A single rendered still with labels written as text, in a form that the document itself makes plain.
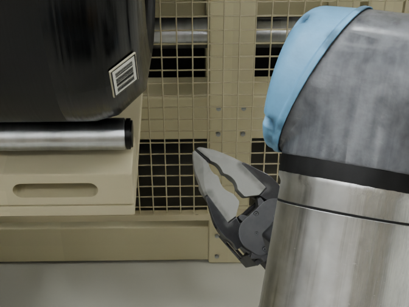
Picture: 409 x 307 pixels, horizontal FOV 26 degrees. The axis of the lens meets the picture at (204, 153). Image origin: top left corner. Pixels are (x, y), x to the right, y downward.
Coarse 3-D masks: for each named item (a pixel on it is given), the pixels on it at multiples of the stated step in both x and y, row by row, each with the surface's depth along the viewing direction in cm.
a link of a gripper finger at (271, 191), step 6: (246, 168) 104; (252, 168) 104; (258, 174) 104; (264, 174) 105; (264, 180) 104; (270, 180) 105; (270, 186) 104; (276, 186) 105; (264, 192) 104; (270, 192) 104; (276, 192) 104; (264, 198) 104; (270, 198) 104; (276, 198) 104
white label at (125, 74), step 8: (128, 56) 104; (120, 64) 103; (128, 64) 104; (136, 64) 106; (112, 72) 103; (120, 72) 104; (128, 72) 106; (136, 72) 108; (112, 80) 104; (120, 80) 106; (128, 80) 107; (112, 88) 106; (120, 88) 107
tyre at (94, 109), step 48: (0, 0) 94; (48, 0) 94; (96, 0) 95; (144, 0) 105; (0, 48) 98; (48, 48) 98; (96, 48) 99; (144, 48) 110; (0, 96) 105; (48, 96) 106; (96, 96) 107
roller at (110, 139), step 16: (0, 128) 122; (16, 128) 122; (32, 128) 122; (48, 128) 122; (64, 128) 122; (80, 128) 122; (96, 128) 122; (112, 128) 122; (128, 128) 122; (0, 144) 122; (16, 144) 122; (32, 144) 122; (48, 144) 122; (64, 144) 122; (80, 144) 122; (96, 144) 122; (112, 144) 122; (128, 144) 123
